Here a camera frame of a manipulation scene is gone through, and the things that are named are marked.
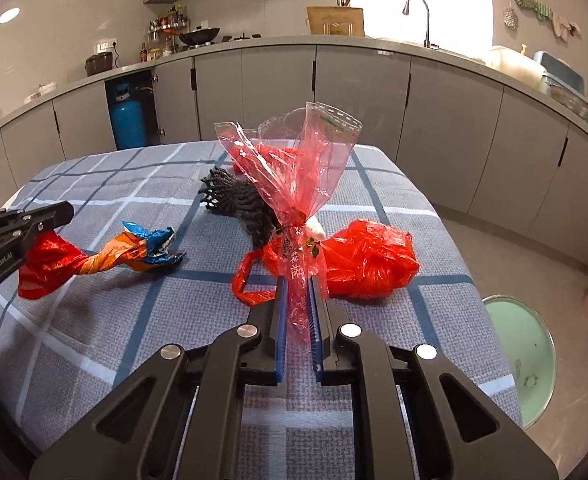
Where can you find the sauce bottles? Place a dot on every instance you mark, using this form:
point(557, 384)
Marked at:
point(154, 51)

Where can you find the wooden cutting board with stand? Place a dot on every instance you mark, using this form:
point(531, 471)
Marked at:
point(335, 22)

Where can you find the blue plaid tablecloth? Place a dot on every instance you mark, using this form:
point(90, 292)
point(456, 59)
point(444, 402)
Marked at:
point(148, 320)

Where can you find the hanging grey duster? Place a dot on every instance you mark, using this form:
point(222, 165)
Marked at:
point(510, 19)

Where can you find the green striped cloth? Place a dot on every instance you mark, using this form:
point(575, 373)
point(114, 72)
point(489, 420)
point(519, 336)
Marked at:
point(534, 5)

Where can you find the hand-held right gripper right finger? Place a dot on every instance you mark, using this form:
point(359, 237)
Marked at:
point(315, 340)

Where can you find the black wok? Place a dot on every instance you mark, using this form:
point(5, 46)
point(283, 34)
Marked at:
point(199, 35)

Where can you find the orange blue snack wrapper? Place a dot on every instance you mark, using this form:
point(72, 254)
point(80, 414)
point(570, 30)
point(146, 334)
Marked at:
point(123, 255)

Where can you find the dark rice cooker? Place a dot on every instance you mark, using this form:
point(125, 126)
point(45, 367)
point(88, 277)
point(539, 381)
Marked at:
point(98, 64)

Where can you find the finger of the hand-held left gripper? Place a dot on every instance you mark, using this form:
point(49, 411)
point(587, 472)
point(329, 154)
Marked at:
point(8, 240)
point(48, 214)

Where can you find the grey kitchen counter cabinets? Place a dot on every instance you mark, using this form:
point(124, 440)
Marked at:
point(449, 110)

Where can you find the soap bottle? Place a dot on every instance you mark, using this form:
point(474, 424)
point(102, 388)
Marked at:
point(524, 49)

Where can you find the metal bowl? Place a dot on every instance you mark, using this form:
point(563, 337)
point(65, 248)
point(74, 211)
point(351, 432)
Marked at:
point(571, 102)

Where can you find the gas stove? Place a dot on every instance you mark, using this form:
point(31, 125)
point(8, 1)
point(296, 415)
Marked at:
point(233, 39)

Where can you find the white plastic container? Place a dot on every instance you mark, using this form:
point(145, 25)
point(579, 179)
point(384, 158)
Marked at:
point(514, 65)

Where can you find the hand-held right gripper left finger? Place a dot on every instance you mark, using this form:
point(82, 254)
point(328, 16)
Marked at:
point(281, 340)

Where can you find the small blue gas cylinder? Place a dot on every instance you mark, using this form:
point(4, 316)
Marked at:
point(128, 120)

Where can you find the spice rack with bottles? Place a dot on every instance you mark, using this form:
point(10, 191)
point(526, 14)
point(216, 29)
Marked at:
point(166, 30)

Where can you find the metal faucet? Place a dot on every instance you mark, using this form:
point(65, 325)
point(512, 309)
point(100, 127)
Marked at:
point(424, 15)

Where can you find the transparent plastic bag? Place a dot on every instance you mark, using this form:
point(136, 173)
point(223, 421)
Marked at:
point(304, 180)

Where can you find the beige gloves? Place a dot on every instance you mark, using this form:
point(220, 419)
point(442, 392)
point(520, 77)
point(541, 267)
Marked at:
point(566, 27)

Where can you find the mint green bin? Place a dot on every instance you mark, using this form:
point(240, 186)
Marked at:
point(519, 350)

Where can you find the wall socket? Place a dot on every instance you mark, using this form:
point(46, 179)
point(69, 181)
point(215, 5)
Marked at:
point(106, 43)

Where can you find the dark grey chenille mop head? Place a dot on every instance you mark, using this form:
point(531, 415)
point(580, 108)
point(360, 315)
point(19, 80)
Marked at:
point(239, 205)

